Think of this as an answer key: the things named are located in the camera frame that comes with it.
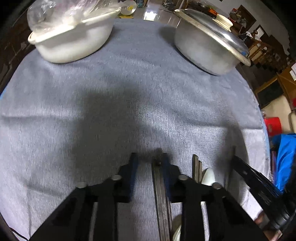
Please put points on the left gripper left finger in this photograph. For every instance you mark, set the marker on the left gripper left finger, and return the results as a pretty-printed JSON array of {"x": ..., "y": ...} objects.
[{"x": 119, "y": 187}]

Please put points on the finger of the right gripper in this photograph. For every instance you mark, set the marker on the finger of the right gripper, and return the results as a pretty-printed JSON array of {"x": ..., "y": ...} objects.
[{"x": 244, "y": 170}]

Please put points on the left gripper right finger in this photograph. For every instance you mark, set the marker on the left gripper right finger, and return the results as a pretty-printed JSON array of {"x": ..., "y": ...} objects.
[{"x": 179, "y": 187}]

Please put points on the white ceramic spoon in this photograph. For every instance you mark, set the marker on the white ceramic spoon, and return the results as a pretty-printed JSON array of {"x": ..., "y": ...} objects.
[
  {"x": 208, "y": 177},
  {"x": 176, "y": 228}
]

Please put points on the blue jacket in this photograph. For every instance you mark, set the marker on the blue jacket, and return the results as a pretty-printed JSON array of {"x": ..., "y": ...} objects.
[{"x": 285, "y": 156}]

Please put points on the beige sofa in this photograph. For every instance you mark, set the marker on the beige sofa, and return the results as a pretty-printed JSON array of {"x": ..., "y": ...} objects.
[{"x": 280, "y": 108}]

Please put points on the grey table cloth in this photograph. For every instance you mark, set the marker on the grey table cloth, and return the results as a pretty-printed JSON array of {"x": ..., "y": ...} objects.
[{"x": 79, "y": 122}]

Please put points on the metal pot with lid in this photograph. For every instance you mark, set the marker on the metal pot with lid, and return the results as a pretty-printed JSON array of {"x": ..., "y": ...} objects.
[{"x": 208, "y": 43}]

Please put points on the white bowl with plastic bag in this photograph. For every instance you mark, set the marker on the white bowl with plastic bag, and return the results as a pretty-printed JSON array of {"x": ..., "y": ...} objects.
[{"x": 71, "y": 43}]

